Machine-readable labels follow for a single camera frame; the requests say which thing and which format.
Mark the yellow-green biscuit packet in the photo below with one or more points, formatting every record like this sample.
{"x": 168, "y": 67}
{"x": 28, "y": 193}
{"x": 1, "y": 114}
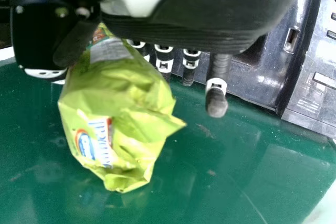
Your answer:
{"x": 118, "y": 108}

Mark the black oven with glass door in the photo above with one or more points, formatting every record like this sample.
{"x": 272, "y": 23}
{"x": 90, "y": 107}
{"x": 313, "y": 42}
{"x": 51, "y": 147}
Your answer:
{"x": 304, "y": 77}

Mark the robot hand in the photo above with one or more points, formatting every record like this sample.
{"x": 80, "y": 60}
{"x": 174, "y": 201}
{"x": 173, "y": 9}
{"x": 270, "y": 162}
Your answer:
{"x": 199, "y": 16}

